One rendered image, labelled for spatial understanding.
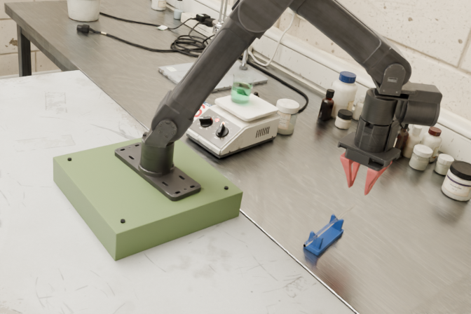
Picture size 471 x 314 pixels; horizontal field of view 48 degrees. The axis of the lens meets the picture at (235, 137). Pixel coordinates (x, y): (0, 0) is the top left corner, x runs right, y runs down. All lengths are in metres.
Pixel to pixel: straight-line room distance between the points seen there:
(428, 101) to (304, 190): 0.35
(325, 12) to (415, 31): 0.68
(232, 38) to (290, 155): 0.49
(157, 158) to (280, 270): 0.30
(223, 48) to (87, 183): 0.36
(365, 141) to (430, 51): 0.59
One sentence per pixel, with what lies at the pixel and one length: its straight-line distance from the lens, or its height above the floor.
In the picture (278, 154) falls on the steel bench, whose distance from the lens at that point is 1.29.
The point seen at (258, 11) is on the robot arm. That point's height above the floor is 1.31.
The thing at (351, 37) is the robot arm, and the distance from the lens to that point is 0.90.
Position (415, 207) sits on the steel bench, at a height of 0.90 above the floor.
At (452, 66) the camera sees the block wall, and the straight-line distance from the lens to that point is 1.50.
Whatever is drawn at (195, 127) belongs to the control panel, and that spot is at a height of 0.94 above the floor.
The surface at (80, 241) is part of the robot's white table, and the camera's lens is 0.97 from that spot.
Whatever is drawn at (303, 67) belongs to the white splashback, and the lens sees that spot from 1.75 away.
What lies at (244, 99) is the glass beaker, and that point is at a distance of 1.29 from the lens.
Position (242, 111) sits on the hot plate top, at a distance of 1.26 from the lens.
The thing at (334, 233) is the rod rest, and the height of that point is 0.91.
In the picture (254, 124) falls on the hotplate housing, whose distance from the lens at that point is 1.26.
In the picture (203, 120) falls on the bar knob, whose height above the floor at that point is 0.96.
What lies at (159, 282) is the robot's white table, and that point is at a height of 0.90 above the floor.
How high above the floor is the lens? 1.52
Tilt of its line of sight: 28 degrees down
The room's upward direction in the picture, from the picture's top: 10 degrees clockwise
